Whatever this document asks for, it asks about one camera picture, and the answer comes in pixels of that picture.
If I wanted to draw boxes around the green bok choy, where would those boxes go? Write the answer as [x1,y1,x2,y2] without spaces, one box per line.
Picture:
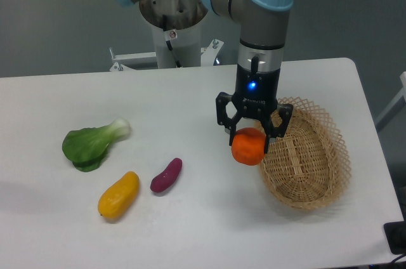
[62,118,131,173]

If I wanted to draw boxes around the white frame at right edge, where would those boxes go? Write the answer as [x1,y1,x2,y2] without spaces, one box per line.
[375,72,405,131]

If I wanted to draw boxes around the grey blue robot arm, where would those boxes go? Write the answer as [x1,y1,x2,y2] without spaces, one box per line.
[117,0,294,150]

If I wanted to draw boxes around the orange fruit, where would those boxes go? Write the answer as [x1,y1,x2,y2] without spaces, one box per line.
[231,128,266,166]

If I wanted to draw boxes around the woven wicker basket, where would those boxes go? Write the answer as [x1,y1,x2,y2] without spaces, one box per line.
[258,97,351,211]

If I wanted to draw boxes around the yellow mango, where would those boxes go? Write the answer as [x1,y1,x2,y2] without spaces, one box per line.
[98,171,140,220]

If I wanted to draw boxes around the black cable on pedestal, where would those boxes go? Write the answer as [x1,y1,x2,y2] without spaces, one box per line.
[162,14,183,69]

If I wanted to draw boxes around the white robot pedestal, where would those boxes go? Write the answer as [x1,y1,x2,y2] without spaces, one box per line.
[109,0,224,72]

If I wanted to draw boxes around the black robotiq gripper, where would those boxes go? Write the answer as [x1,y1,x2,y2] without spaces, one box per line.
[216,65,293,154]

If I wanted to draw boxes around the purple sweet potato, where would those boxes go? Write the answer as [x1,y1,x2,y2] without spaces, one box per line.
[150,158,183,194]

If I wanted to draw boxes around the black device at table edge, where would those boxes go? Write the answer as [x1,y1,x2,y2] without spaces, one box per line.
[383,221,405,254]

